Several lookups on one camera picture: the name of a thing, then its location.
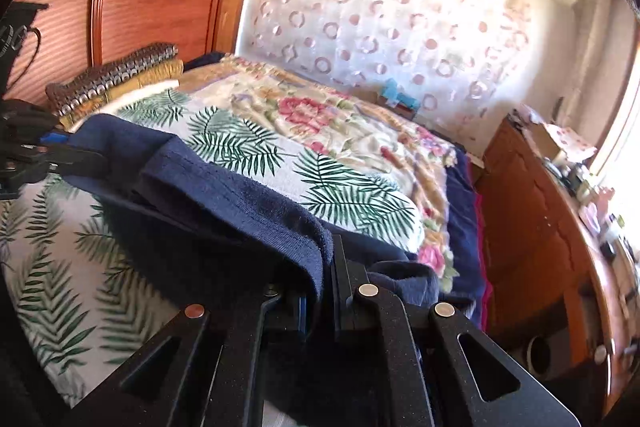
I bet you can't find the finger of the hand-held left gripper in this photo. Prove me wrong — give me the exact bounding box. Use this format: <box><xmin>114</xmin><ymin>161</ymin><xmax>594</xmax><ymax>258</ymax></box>
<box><xmin>17</xmin><ymin>144</ymin><xmax>110</xmax><ymax>182</ymax></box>
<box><xmin>5</xmin><ymin>99</ymin><xmax>71</xmax><ymax>146</ymax></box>

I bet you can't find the navy printed t-shirt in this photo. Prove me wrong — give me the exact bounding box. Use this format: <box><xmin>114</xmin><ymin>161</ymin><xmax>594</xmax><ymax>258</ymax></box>
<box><xmin>60</xmin><ymin>114</ymin><xmax>476</xmax><ymax>427</ymax></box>

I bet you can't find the palm leaf print sheet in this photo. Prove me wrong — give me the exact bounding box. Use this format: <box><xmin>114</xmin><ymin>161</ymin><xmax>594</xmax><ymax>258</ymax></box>
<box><xmin>0</xmin><ymin>89</ymin><xmax>422</xmax><ymax>408</ymax></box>

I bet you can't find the navy bed sheet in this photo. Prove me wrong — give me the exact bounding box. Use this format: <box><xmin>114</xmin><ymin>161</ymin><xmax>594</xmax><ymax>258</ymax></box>
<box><xmin>444</xmin><ymin>151</ymin><xmax>488</xmax><ymax>325</ymax></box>

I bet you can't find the floral quilt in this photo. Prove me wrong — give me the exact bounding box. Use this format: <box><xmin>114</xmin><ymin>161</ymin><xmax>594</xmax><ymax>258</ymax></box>
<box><xmin>177</xmin><ymin>56</ymin><xmax>462</xmax><ymax>294</ymax></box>

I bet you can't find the window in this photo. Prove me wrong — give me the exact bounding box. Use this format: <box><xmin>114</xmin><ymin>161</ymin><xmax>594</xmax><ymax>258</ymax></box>
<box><xmin>589</xmin><ymin>67</ymin><xmax>640</xmax><ymax>190</ymax></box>

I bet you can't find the white wrapped pipe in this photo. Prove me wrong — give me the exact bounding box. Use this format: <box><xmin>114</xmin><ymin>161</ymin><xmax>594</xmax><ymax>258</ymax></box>
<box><xmin>574</xmin><ymin>0</ymin><xmax>622</xmax><ymax>150</ymax></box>

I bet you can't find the wooden cabinet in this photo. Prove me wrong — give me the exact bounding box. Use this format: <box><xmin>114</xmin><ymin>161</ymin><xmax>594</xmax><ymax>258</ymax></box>
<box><xmin>471</xmin><ymin>113</ymin><xmax>640</xmax><ymax>410</ymax></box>

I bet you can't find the blue box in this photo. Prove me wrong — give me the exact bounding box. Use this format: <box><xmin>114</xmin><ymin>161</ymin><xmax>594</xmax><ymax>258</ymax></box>
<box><xmin>379</xmin><ymin>78</ymin><xmax>419</xmax><ymax>111</ymax></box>

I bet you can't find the dark round container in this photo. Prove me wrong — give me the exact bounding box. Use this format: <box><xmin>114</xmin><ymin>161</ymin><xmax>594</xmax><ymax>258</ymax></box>
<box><xmin>519</xmin><ymin>332</ymin><xmax>572</xmax><ymax>379</ymax></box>

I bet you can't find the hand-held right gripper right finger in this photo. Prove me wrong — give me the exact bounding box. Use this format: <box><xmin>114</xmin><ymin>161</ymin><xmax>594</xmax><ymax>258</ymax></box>
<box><xmin>330</xmin><ymin>234</ymin><xmax>581</xmax><ymax>427</ymax></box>

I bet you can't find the gold patterned cloth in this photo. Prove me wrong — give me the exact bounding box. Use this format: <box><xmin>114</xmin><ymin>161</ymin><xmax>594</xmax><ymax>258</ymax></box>
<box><xmin>59</xmin><ymin>58</ymin><xmax>186</xmax><ymax>128</ymax></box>

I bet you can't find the clutter of small bottles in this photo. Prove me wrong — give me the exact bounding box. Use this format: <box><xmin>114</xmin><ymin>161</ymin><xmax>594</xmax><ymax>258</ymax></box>
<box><xmin>544</xmin><ymin>151</ymin><xmax>640</xmax><ymax>310</ymax></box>

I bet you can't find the white circle pattern curtain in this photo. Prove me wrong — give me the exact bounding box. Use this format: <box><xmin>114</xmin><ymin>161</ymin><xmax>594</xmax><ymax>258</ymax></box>
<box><xmin>239</xmin><ymin>0</ymin><xmax>543</xmax><ymax>138</ymax></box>

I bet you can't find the navy medallion print cloth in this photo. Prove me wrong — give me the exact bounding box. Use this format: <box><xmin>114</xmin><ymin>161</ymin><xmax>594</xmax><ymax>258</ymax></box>
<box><xmin>45</xmin><ymin>42</ymin><xmax>179</xmax><ymax>116</ymax></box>

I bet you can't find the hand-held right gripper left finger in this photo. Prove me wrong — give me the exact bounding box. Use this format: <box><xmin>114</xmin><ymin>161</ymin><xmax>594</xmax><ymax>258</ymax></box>
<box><xmin>65</xmin><ymin>282</ymin><xmax>308</xmax><ymax>427</ymax></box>

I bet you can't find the floral cardboard box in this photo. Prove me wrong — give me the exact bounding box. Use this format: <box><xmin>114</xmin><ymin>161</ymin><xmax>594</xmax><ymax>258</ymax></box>
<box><xmin>529</xmin><ymin>118</ymin><xmax>599</xmax><ymax>164</ymax></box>

